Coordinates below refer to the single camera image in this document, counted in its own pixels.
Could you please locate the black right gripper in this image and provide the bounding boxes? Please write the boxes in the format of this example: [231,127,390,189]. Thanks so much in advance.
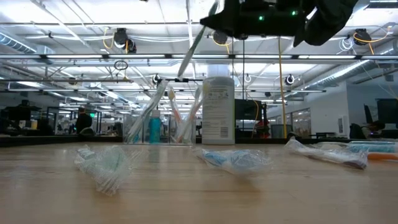
[200,0,307,37]

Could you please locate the green toothbrush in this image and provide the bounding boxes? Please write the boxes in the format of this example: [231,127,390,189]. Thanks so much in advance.
[124,79,169,145]
[73,144,149,196]
[177,0,220,79]

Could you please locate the clear plastic toothbrush holder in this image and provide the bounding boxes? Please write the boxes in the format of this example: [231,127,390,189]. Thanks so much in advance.
[123,113,197,146]

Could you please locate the teal toothpaste tube white cap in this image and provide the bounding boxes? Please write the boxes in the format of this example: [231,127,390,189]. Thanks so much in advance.
[148,109,162,144]
[347,140,398,154]

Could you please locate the purple toothbrush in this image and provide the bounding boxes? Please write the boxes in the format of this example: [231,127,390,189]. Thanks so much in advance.
[284,138,370,170]

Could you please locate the white cylindrical wipes canister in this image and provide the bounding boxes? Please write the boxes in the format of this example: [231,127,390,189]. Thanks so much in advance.
[201,63,236,146]

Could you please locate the black box screen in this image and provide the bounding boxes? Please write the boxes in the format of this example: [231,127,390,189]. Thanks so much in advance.
[234,98,267,121]

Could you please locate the red and black object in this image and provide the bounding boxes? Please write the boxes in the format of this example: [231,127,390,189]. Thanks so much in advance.
[254,119,271,139]

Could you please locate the grey bin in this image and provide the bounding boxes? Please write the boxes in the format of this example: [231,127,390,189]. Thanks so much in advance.
[270,123,293,139]

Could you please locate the person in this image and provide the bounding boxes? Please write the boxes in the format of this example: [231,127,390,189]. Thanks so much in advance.
[75,107,93,134]
[349,120,386,140]

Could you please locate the black computer monitor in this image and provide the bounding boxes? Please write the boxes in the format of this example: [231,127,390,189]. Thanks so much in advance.
[376,98,398,124]

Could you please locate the black workstation equipment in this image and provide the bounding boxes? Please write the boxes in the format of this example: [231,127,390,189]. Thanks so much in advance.
[0,99,53,137]

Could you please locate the black ceiling cable reel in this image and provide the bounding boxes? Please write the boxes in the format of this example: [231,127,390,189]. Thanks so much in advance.
[353,27,373,43]
[113,27,137,54]
[213,29,229,45]

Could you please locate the black hanging cable with coil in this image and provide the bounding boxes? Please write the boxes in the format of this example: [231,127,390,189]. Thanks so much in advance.
[241,39,246,100]

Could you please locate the silver ventilation duct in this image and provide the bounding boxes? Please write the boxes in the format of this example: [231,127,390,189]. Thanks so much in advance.
[307,60,374,86]
[0,30,38,54]

